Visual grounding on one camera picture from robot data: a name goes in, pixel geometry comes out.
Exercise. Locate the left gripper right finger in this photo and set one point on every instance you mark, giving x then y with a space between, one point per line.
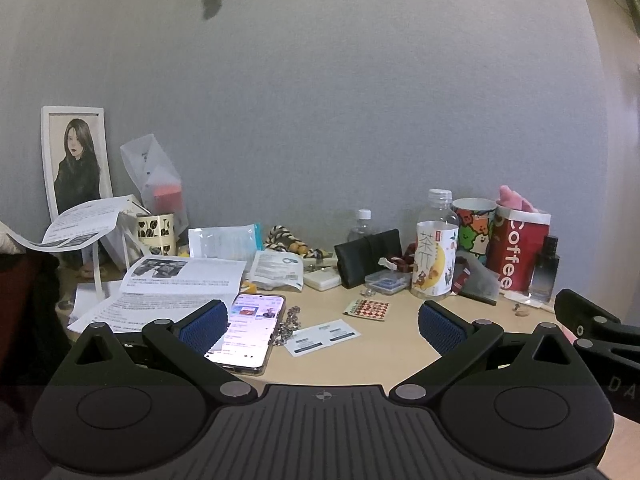
508 403

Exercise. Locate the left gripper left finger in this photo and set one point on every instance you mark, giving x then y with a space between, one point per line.
105 413

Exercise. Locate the dark perfume bottle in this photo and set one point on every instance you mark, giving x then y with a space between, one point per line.
545 268

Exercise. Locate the printed paper documents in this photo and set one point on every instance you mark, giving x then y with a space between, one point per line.
165 286

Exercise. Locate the red coffee paper bag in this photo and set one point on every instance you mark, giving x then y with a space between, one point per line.
516 239

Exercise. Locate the smartphone with lit screen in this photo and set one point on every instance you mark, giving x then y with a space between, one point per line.
246 344

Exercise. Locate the tea bottle with white label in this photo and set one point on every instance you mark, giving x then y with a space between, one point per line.
436 247

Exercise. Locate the red patterned sticker card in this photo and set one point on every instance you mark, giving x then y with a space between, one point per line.
372 310

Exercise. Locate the pink plush toy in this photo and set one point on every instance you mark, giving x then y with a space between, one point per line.
511 199

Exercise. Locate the black white patterned mug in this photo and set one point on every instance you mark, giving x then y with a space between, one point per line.
157 232

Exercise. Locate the small clear plastic box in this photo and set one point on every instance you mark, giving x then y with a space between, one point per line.
388 282

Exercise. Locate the colourful cartoon paper cup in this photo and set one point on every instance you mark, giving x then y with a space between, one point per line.
476 219

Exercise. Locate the white business card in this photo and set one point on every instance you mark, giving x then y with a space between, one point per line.
320 337

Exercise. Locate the blue white mask packet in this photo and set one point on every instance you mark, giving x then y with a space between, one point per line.
239 243

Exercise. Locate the white blue sachet packet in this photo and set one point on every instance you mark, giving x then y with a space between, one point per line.
271 270

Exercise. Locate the black wallet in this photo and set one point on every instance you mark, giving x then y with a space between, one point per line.
359 258

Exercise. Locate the clear plastic bag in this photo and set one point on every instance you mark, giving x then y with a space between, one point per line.
156 179

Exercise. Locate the white charger block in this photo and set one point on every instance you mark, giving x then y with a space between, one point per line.
323 279

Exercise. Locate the small clear water bottle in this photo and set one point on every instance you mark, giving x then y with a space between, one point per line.
362 227

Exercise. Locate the framed portrait picture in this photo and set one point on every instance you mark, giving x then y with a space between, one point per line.
74 156

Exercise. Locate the braided rope toy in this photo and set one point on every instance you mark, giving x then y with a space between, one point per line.
281 239

